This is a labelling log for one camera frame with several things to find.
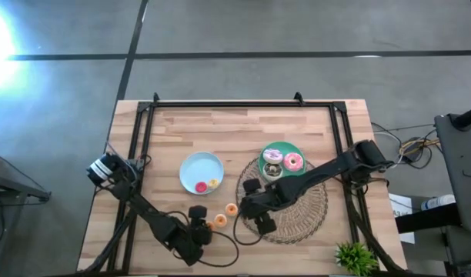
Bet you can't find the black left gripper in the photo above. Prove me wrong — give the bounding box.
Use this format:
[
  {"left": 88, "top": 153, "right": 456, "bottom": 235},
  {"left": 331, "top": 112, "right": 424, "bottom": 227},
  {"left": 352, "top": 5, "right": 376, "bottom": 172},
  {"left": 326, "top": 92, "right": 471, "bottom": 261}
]
[{"left": 181, "top": 205, "right": 214, "bottom": 266}]

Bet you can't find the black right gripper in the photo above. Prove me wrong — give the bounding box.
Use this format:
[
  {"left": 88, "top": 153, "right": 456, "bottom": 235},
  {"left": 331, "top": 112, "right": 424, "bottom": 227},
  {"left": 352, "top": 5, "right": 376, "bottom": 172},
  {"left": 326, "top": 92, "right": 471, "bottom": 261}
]
[{"left": 239, "top": 178, "right": 289, "bottom": 235}]

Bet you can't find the large chocolate iced donut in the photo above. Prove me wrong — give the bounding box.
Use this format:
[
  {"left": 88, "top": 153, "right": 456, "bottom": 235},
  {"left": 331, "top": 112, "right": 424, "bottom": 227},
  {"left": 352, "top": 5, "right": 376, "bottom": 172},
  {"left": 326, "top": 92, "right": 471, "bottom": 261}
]
[{"left": 262, "top": 162, "right": 284, "bottom": 182}]

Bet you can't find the large lilac iced donut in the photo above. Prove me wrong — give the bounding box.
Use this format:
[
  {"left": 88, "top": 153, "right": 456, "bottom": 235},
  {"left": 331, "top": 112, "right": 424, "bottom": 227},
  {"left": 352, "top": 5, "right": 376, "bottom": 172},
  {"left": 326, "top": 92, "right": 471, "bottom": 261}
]
[{"left": 262, "top": 148, "right": 284, "bottom": 165}]

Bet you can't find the large pink iced donut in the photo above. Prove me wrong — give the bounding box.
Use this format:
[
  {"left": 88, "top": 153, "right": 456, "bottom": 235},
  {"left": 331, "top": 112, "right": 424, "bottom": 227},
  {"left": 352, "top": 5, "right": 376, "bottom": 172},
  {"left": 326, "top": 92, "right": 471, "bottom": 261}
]
[{"left": 282, "top": 152, "right": 305, "bottom": 172}]

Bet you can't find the round woven straw mat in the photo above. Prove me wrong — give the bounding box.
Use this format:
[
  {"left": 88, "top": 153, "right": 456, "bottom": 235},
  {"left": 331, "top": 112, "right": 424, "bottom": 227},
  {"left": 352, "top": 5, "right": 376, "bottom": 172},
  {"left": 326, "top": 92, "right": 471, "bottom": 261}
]
[{"left": 235, "top": 155, "right": 329, "bottom": 245}]

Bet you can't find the teal green plate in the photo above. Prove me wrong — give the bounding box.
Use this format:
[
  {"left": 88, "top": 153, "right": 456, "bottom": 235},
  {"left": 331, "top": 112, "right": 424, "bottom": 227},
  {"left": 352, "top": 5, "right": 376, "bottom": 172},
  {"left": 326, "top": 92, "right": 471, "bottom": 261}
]
[{"left": 258, "top": 141, "right": 307, "bottom": 181}]

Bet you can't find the light blue plate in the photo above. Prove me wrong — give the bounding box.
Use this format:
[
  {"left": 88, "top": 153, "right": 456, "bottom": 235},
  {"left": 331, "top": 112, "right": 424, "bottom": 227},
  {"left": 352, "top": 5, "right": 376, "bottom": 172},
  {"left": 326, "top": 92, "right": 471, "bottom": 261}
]
[{"left": 179, "top": 151, "right": 225, "bottom": 195}]

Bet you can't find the spiky green plant white pot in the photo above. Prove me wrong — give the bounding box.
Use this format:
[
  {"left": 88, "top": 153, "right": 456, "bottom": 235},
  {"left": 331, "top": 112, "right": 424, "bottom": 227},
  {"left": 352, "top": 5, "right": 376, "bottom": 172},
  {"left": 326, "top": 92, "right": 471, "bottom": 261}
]
[{"left": 334, "top": 241, "right": 379, "bottom": 277}]

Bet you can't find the white paper sheet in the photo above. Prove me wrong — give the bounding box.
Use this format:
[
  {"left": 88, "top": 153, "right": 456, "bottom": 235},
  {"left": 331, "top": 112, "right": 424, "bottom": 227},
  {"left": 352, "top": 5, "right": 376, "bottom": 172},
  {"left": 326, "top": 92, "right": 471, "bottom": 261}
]
[{"left": 389, "top": 193, "right": 416, "bottom": 244}]

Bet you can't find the black bar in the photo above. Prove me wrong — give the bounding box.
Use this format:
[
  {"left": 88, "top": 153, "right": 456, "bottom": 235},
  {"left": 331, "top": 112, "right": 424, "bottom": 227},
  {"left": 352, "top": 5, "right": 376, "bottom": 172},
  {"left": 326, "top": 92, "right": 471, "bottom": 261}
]
[{"left": 395, "top": 207, "right": 463, "bottom": 234}]

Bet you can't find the white bottle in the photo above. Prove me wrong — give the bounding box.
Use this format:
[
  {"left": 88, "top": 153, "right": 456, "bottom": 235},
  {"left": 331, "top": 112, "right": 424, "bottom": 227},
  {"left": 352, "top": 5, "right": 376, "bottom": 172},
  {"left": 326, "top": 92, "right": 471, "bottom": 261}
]
[{"left": 420, "top": 194, "right": 456, "bottom": 212}]

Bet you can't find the black side table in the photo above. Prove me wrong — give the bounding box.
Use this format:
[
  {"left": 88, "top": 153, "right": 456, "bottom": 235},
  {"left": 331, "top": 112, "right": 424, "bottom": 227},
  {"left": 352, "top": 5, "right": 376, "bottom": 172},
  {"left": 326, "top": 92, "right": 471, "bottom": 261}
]
[{"left": 0, "top": 152, "right": 52, "bottom": 205}]

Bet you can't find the grey equipment cart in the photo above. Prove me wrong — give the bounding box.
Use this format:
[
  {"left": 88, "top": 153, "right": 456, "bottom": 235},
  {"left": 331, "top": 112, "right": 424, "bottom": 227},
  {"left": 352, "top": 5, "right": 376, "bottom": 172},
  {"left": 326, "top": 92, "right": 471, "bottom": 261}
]
[{"left": 434, "top": 113, "right": 471, "bottom": 232}]

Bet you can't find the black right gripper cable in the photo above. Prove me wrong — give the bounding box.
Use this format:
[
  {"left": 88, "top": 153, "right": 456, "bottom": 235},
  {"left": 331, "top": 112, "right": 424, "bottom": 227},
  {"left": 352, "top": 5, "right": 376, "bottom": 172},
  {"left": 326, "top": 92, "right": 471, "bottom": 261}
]
[{"left": 232, "top": 211, "right": 266, "bottom": 246}]

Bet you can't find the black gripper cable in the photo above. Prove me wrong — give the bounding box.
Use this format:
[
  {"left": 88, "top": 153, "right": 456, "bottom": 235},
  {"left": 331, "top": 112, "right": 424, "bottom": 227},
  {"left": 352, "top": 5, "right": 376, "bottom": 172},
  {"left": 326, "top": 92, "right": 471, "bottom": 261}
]
[
  {"left": 232, "top": 211, "right": 266, "bottom": 246},
  {"left": 196, "top": 229, "right": 240, "bottom": 269}
]

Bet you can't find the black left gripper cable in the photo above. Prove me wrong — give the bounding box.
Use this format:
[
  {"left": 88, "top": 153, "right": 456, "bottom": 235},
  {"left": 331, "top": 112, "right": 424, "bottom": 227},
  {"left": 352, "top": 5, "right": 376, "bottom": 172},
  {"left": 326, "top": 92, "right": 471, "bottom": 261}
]
[{"left": 196, "top": 229, "right": 240, "bottom": 269}]

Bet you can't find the black aluminium table frame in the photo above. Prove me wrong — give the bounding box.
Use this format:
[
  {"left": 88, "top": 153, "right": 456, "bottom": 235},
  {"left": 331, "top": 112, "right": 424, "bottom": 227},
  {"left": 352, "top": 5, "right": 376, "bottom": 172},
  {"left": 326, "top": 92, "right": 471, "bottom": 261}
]
[{"left": 76, "top": 91, "right": 409, "bottom": 277}]

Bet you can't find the bundle of floor cables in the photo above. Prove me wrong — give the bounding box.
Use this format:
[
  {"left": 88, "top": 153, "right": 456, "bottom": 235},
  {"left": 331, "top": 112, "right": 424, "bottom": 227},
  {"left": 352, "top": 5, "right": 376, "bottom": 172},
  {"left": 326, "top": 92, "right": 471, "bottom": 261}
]
[{"left": 372, "top": 122, "right": 441, "bottom": 170}]

